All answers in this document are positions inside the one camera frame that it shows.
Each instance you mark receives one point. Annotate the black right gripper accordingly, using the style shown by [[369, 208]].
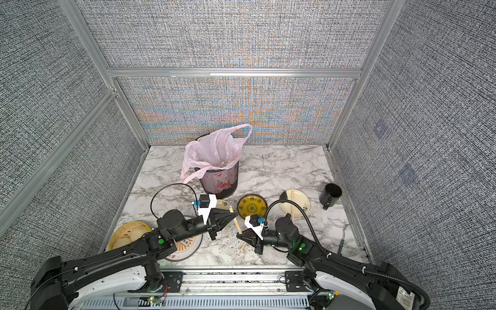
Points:
[[254, 238]]

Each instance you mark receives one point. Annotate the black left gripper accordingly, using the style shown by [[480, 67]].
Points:
[[227, 216]]

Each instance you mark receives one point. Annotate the pair of bare wooden chopsticks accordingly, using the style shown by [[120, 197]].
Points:
[[293, 203]]

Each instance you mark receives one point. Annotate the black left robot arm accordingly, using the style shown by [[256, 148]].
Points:
[[133, 267]]

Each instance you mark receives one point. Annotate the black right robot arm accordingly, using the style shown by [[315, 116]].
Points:
[[376, 287]]

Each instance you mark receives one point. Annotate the wrapped chopsticks pile on table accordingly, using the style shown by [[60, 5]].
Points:
[[241, 251]]

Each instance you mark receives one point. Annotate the cream small plate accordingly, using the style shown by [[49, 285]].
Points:
[[224, 205]]

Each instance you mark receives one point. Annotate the yellow patterned black plate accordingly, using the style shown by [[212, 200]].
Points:
[[252, 204]]

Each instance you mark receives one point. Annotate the black mesh trash bin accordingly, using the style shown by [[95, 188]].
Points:
[[221, 182]]

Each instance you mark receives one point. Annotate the pink plastic trash bag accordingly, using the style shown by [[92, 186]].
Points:
[[215, 151]]

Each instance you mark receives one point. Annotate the black mug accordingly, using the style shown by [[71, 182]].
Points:
[[330, 195]]

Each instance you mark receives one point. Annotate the yellow steamer basket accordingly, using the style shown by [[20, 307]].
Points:
[[128, 233]]

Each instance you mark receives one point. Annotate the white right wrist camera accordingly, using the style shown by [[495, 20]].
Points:
[[257, 224]]

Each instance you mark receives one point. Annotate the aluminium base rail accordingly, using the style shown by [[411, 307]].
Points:
[[231, 287]]

